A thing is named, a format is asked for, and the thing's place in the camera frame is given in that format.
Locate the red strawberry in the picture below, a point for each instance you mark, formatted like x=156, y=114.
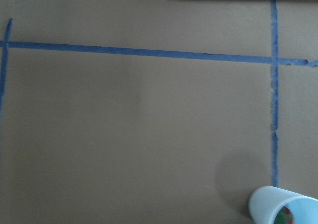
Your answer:
x=284, y=216

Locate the light blue cup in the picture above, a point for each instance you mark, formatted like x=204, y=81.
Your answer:
x=266, y=202

